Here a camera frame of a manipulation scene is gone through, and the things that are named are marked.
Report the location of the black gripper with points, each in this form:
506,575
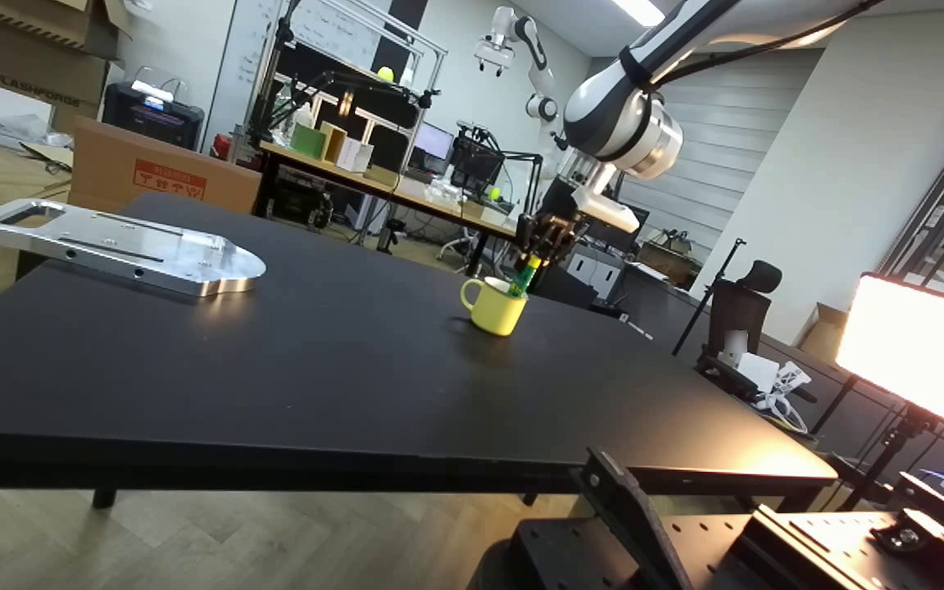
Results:
556,230

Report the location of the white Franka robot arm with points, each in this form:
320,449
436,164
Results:
624,108

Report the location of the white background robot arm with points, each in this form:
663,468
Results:
522,49

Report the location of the yellow mug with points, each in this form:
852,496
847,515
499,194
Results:
492,309

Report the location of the long wooden desk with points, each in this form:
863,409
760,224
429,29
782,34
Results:
406,194

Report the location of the small computer monitor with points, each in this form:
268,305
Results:
433,147

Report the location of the black tripod pole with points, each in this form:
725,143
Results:
705,295

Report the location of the black office chair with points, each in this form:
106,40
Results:
739,305

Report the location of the white spray bottle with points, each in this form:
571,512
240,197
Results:
735,348

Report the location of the green box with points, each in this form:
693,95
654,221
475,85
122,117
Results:
308,143

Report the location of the ceiling light fixture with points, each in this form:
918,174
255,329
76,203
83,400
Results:
640,10

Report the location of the brown cardboard box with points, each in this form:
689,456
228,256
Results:
161,167

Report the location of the bright light panel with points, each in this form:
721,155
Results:
918,348

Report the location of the black printer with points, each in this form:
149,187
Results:
152,114

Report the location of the aluminium metal plate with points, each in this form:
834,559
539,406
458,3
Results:
122,249

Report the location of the stacked cardboard boxes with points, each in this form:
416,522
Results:
29,49

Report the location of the black perforated camera mount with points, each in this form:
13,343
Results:
712,541

